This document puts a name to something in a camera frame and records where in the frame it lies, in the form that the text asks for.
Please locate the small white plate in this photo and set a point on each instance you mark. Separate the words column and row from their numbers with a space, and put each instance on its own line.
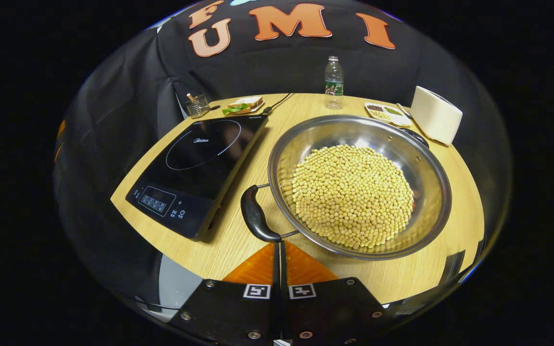
column 258, row 108

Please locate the clear plastic water bottle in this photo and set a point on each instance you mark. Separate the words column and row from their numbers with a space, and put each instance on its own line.
column 333, row 86

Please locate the sandwich with lettuce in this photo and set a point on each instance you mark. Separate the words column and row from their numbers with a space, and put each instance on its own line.
column 243, row 104

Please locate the black backdrop cloth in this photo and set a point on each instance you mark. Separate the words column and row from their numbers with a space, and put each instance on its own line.
column 123, row 120

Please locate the black induction cooktop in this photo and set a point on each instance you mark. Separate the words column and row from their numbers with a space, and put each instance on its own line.
column 195, row 173

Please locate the white divided bean dish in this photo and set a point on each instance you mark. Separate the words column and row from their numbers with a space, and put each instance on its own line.
column 383, row 114

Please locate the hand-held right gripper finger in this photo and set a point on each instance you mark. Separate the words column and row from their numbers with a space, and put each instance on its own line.
column 283, row 269
column 276, row 269

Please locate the white toaster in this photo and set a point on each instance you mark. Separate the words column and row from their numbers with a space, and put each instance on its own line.
column 435, row 115

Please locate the stainless steel pot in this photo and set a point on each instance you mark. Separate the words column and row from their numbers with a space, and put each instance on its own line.
column 426, row 182

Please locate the glass utensil holder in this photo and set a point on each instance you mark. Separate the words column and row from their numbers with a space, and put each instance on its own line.
column 198, row 106

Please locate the pile of yellow soybeans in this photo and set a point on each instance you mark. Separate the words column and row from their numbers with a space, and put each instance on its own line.
column 354, row 192

